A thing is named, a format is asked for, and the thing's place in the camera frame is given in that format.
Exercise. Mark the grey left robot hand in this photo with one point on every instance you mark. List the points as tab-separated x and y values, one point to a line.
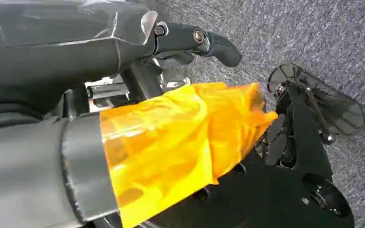
37	176

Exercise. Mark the ribbed grey left arm sleeve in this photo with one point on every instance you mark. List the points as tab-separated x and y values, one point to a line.
3	118

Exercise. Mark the silver and white robot part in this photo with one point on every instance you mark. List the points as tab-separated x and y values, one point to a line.
102	92

